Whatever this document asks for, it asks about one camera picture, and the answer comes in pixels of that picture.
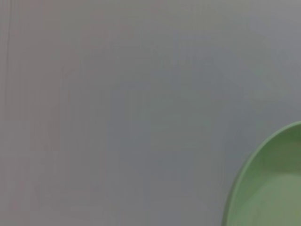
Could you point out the green plate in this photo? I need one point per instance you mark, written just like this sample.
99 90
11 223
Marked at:
270 188

